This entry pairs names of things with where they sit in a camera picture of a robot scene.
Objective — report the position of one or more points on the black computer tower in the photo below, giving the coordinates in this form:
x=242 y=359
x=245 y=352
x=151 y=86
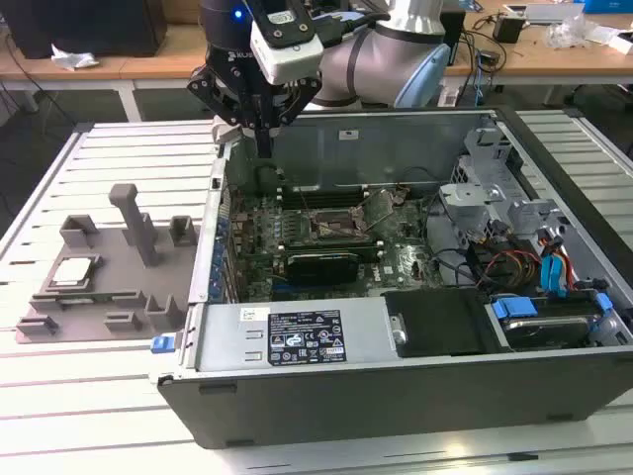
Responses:
x=99 y=25

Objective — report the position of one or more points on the clear plastic bags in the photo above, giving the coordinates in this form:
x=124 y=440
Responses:
x=569 y=32

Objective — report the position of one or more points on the CPU socket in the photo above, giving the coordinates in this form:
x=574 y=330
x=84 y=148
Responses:
x=331 y=225

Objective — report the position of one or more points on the silver black hard disk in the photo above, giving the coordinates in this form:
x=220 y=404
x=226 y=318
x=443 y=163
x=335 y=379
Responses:
x=549 y=332

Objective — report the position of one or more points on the small black cube adapter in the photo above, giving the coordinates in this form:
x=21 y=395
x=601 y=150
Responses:
x=508 y=28

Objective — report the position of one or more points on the blue case latch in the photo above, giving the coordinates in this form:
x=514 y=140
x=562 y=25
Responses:
x=163 y=344

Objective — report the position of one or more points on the green motherboard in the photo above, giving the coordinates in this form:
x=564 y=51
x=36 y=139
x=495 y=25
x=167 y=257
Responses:
x=405 y=257

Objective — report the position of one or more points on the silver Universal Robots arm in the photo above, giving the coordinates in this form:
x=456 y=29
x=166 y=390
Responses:
x=341 y=69

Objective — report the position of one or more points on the black graphics card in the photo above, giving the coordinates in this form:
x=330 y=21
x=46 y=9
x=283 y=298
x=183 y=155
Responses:
x=321 y=269

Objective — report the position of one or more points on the grey power supply unit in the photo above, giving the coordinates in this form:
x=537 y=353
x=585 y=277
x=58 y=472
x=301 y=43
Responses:
x=222 y=336

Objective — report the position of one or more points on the grey parts rack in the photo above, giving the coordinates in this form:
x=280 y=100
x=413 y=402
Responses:
x=118 y=277

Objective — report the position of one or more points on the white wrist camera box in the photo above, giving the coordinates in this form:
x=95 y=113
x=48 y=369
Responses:
x=292 y=62

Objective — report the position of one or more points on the black open PC case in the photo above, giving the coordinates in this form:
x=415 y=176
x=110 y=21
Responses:
x=395 y=406

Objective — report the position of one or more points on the silver topped CPU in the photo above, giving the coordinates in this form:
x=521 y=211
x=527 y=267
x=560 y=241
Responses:
x=73 y=271

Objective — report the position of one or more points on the black disk bay cover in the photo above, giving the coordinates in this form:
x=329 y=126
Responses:
x=445 y=321

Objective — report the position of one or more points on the small white box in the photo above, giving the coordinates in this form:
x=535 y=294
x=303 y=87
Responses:
x=622 y=42

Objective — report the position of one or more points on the green RAM stick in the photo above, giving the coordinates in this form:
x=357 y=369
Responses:
x=101 y=298

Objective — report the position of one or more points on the silver metal bracket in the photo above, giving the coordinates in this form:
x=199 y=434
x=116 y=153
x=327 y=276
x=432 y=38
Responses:
x=531 y=213

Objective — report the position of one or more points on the pale grey case latch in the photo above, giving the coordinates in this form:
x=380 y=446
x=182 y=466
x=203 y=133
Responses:
x=222 y=132

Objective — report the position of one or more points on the silver laptop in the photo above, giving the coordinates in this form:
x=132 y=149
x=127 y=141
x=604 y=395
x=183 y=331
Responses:
x=554 y=12

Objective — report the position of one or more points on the wooden desk with tower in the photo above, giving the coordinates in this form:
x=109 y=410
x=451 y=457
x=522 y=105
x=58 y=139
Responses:
x=148 y=64

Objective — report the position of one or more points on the tall black box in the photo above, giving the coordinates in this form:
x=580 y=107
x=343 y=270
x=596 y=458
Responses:
x=455 y=39

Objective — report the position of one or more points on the wooden desk with clutter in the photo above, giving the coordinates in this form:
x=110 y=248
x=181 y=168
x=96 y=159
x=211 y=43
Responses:
x=544 y=59

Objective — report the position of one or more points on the silver metal shroud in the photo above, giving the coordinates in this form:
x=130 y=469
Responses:
x=467 y=198

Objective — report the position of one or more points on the blue disk carrier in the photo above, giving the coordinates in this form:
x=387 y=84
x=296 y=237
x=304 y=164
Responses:
x=514 y=309

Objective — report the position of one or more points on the crumpled white paper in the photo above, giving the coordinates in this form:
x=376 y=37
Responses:
x=74 y=59

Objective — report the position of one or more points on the black RAM slot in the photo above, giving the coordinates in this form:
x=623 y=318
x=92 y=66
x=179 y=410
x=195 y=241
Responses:
x=336 y=188
x=336 y=203
x=370 y=257
x=336 y=193
x=336 y=198

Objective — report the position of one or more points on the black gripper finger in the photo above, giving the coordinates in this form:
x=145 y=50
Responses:
x=301 y=96
x=212 y=94

